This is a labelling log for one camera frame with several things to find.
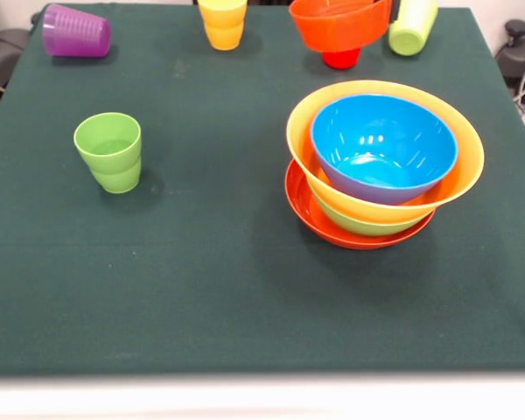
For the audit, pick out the black rounded stand foot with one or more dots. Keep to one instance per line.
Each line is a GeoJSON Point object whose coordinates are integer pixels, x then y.
{"type": "Point", "coordinates": [4, 57]}
{"type": "Point", "coordinates": [518, 48]}

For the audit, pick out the blue plastic bowl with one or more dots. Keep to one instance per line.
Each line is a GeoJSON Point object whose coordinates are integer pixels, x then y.
{"type": "Point", "coordinates": [385, 131]}

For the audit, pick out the green plastic bowl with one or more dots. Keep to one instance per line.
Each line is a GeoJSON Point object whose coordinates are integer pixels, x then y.
{"type": "Point", "coordinates": [367, 227]}

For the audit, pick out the small red plastic bowl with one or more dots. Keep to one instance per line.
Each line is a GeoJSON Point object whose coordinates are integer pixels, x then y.
{"type": "Point", "coordinates": [337, 30]}

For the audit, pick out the purple plastic cup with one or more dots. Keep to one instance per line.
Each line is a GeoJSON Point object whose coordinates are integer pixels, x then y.
{"type": "Point", "coordinates": [76, 32]}

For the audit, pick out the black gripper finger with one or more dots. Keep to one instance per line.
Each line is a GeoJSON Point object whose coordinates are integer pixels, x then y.
{"type": "Point", "coordinates": [396, 11]}

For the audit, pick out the yellow plastic cup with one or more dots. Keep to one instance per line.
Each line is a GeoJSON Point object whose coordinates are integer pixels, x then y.
{"type": "Point", "coordinates": [222, 26]}

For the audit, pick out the red plastic cup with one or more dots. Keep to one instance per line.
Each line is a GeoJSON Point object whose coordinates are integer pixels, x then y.
{"type": "Point", "coordinates": [341, 59]}

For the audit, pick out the dark green tablecloth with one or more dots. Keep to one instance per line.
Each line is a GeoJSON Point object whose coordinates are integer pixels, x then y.
{"type": "Point", "coordinates": [201, 306]}

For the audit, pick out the lime green plastic cup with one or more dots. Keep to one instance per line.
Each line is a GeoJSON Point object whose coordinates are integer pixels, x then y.
{"type": "Point", "coordinates": [413, 30]}

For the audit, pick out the large orange plastic bowl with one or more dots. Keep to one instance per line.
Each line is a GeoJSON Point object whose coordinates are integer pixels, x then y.
{"type": "Point", "coordinates": [302, 140]}

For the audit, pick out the wide red plastic bowl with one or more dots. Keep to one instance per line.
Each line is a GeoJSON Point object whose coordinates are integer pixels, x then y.
{"type": "Point", "coordinates": [302, 210]}

